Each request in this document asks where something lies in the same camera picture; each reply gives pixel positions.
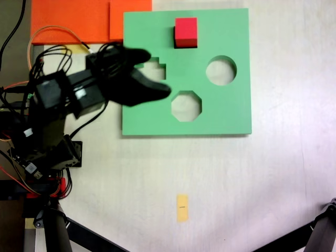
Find black tripod leg tube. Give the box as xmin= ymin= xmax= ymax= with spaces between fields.
xmin=34 ymin=199 xmax=73 ymax=252
xmin=306 ymin=198 xmax=336 ymax=252

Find black gripper wire loop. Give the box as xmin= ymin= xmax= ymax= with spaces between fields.
xmin=99 ymin=41 xmax=124 ymax=57

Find wide yellow tape piece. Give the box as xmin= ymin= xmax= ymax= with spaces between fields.
xmin=70 ymin=44 xmax=87 ymax=54

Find grey cable plug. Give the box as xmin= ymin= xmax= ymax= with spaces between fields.
xmin=25 ymin=162 xmax=44 ymax=181

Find thick black cable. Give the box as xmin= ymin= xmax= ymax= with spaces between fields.
xmin=0 ymin=0 xmax=27 ymax=72

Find red base clamp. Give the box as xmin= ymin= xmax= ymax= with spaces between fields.
xmin=26 ymin=177 xmax=66 ymax=198

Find red square block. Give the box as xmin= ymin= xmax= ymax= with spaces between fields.
xmin=174 ymin=17 xmax=198 ymax=48

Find orange wire loop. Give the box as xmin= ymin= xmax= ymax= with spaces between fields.
xmin=27 ymin=25 xmax=91 ymax=74

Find thin black tripod strut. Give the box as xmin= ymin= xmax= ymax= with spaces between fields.
xmin=253 ymin=222 xmax=316 ymax=252
xmin=65 ymin=217 xmax=131 ymax=252

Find green shape sorter board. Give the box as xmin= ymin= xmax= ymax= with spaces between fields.
xmin=122 ymin=7 xmax=253 ymax=137

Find black arm wire bundle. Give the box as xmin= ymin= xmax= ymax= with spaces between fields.
xmin=31 ymin=45 xmax=73 ymax=79

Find yellow tape marker strip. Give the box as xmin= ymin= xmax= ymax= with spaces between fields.
xmin=176 ymin=194 xmax=189 ymax=223

